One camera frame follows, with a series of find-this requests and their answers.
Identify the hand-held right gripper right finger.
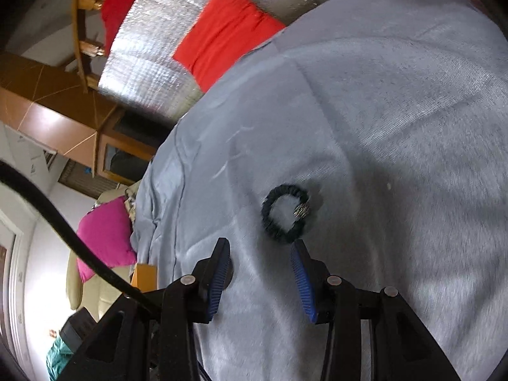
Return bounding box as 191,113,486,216
290,240,463,381

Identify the wooden cabinet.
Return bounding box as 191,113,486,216
0,53,159,187

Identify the red cloth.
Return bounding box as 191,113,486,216
101,0,157,54

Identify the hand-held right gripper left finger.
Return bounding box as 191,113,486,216
59,237,231,381

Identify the black beaded bracelet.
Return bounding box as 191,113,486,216
261,184,312,243

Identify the silver insulation mat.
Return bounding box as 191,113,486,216
97,0,318,117

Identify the black cable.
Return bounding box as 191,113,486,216
0,161,161,314

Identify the teal cloth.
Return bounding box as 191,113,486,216
45,333,77,381

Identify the orange box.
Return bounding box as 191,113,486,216
131,263,157,292

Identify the red pillow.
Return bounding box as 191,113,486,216
172,0,287,93

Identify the beige chair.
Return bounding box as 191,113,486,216
65,188,137,322

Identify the wooden railing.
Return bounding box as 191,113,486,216
73,0,107,93

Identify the pink pillow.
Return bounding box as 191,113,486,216
76,196,137,282

